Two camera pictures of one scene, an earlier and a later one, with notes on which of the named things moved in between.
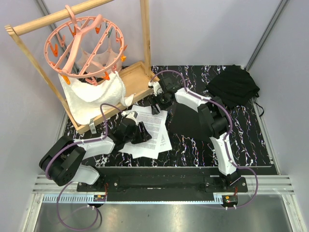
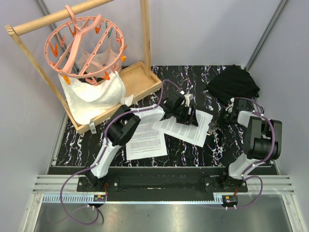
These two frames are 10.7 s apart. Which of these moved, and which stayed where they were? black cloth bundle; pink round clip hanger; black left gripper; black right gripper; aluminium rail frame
Moved: black left gripper; black right gripper
Stayed: pink round clip hanger; black cloth bundle; aluminium rail frame
